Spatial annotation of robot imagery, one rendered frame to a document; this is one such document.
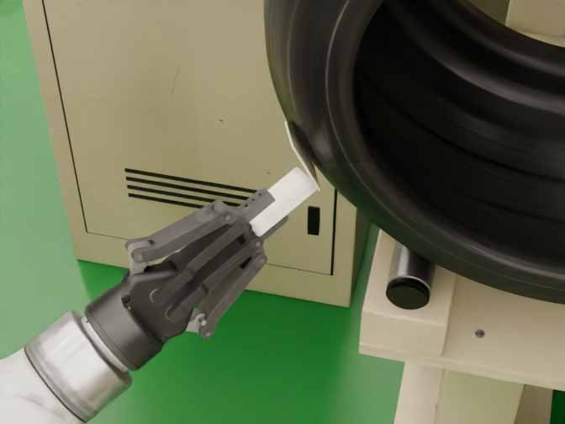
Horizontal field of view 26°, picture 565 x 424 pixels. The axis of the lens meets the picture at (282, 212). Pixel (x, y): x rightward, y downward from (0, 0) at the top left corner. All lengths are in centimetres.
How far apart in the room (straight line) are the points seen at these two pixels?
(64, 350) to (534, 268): 44
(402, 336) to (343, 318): 104
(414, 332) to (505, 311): 13
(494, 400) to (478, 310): 70
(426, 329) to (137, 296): 32
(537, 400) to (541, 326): 91
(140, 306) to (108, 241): 125
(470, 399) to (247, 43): 68
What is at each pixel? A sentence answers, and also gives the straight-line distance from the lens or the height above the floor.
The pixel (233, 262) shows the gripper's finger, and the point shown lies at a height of 100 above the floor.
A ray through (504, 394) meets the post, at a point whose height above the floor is 20.
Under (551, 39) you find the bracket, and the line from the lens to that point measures 145.
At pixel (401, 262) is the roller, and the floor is 92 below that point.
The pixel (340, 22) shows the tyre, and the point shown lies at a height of 125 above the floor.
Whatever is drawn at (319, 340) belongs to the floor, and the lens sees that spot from 229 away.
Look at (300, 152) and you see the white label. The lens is 112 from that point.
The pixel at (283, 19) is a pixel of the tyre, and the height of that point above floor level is 122.
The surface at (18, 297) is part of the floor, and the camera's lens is 240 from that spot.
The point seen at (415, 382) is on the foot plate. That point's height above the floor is 1.
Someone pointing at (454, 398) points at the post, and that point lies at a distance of 206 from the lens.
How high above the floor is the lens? 189
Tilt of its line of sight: 50 degrees down
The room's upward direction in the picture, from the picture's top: straight up
